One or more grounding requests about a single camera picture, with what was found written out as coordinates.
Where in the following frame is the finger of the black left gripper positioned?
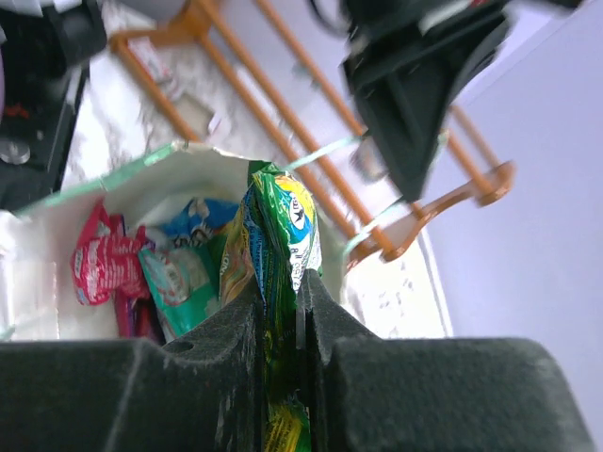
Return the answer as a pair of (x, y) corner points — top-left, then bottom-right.
(423, 8), (511, 127)
(352, 70), (452, 202)

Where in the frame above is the pink snack packet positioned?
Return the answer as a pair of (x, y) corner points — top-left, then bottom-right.
(70, 202), (150, 306)

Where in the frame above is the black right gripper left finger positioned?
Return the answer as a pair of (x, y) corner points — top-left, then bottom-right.
(1, 282), (264, 451)

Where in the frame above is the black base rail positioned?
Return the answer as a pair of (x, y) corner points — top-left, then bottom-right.
(1, 64), (90, 212)

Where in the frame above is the green paper gift bag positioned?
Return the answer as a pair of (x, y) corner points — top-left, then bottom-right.
(1, 141), (452, 341)

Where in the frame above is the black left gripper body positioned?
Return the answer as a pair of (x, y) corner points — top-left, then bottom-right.
(340, 1), (506, 93)

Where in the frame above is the purple snack packet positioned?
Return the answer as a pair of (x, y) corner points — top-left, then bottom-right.
(110, 214), (165, 345)

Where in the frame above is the teal snack packet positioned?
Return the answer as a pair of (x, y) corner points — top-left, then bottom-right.
(139, 245), (220, 341)

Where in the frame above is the orange wooden rack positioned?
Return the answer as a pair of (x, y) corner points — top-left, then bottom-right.
(109, 1), (515, 268)

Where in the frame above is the green snack packet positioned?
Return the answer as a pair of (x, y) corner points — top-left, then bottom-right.
(219, 161), (322, 451)

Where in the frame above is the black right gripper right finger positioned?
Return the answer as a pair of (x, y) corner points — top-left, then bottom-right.
(298, 270), (595, 451)

